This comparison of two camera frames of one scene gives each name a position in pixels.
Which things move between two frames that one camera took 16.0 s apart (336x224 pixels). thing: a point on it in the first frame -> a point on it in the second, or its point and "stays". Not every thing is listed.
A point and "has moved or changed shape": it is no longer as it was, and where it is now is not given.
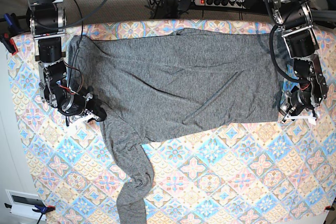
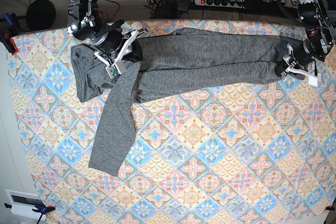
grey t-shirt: x=150 y=84 has moved or changed shape
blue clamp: x=13 y=27 stays
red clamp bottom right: x=329 y=208 stays
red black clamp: x=9 y=43 stays
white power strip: x=236 y=3 stays
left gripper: x=73 y=105 -> x=109 y=42
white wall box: x=22 y=203 stays
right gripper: x=296 y=101 -> x=303 y=52
